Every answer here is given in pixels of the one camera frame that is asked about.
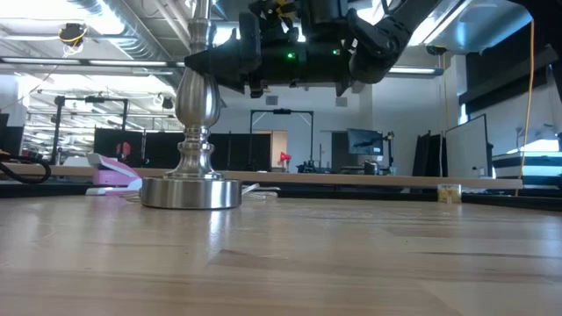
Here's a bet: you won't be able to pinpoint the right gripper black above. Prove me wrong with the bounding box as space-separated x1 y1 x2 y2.
184 11 353 98

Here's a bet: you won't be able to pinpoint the silver metal lamp base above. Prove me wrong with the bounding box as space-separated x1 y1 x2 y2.
140 0 243 211

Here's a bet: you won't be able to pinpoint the black partition screen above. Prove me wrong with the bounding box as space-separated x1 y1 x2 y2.
93 127 272 172

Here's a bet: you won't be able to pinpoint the person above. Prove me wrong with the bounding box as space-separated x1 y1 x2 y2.
116 140 133 164

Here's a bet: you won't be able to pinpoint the long ceiling light strip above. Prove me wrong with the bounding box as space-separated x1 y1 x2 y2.
0 56 185 68
388 65 444 76

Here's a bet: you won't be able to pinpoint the small black robot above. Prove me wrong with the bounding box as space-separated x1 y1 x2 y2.
296 160 324 175

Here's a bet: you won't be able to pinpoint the pink white stapler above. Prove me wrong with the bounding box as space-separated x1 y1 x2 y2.
85 152 144 197

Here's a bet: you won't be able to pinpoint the black computer monitor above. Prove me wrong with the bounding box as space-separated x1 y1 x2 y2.
346 127 385 156

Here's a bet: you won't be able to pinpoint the black folded panels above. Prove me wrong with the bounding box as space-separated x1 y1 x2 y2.
411 130 444 177

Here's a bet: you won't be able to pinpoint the clear jar yellow contents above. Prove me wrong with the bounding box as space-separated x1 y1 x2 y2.
436 183 463 205

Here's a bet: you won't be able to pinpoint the white black stacked boxes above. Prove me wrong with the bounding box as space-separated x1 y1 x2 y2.
491 151 562 188

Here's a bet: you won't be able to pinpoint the clear white lamp cord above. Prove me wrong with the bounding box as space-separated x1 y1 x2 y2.
240 183 281 202

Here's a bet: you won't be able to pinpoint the black ceiling device yellow cable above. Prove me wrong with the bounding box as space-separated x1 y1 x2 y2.
58 22 88 47

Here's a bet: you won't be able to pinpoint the thick black cable loop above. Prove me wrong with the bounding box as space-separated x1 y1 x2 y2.
0 151 53 185

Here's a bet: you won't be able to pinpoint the white board black frame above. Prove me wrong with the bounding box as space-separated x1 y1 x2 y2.
444 113 494 179

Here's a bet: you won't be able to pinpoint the black aluminium table frame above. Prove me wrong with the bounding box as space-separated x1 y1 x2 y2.
0 180 562 212

